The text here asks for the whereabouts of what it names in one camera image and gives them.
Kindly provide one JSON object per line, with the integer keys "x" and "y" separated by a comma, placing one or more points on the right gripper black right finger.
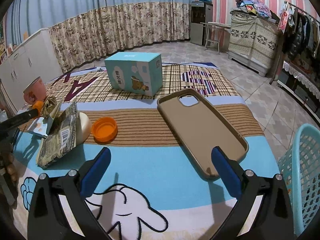
{"x": 262, "y": 210}

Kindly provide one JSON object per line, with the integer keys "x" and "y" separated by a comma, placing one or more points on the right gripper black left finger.
{"x": 46, "y": 215}

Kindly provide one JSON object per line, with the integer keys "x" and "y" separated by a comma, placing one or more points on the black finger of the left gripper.
{"x": 16, "y": 121}

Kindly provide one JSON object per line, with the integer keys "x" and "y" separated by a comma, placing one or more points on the brown paper ball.
{"x": 48, "y": 105}

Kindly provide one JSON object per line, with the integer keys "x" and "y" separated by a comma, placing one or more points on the printed snack wrapper bag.
{"x": 61, "y": 136}

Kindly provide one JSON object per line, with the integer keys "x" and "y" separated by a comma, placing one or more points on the rear orange tangerine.
{"x": 38, "y": 105}

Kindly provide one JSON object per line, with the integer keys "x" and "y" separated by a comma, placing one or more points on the pink cartoon mug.
{"x": 36, "y": 91}

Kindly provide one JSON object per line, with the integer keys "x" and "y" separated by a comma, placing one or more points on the light blue plastic basket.
{"x": 299, "y": 167}

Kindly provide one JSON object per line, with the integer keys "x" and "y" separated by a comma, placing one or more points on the white storage cabinet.
{"x": 35, "y": 57}

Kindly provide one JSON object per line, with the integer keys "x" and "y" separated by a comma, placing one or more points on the white round soap bar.
{"x": 83, "y": 128}

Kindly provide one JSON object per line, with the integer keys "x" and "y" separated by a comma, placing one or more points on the orange plastic lid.
{"x": 104, "y": 129}

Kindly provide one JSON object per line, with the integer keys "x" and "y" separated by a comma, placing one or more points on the brown phone case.
{"x": 200, "y": 127}

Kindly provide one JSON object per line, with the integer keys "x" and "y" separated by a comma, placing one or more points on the colourful cartoon table blanket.
{"x": 151, "y": 189}

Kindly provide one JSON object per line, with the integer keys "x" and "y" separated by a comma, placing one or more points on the blue floral curtain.
{"x": 82, "y": 31}

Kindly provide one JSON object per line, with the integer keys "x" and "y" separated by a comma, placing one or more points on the low tv stand lace cover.
{"x": 298, "y": 84}

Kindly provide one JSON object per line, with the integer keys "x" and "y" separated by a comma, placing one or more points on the light blue tissue box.
{"x": 135, "y": 72}

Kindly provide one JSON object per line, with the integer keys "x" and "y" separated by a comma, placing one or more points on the cloth covered cabinet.
{"x": 253, "y": 42}

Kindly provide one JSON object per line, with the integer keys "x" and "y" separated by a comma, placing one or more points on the clothes rack with garments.
{"x": 299, "y": 46}

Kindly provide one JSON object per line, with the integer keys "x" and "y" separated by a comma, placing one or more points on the grey water dispenser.
{"x": 201, "y": 13}

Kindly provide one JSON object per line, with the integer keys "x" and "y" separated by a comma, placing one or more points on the pile of folded clothes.
{"x": 256, "y": 7}

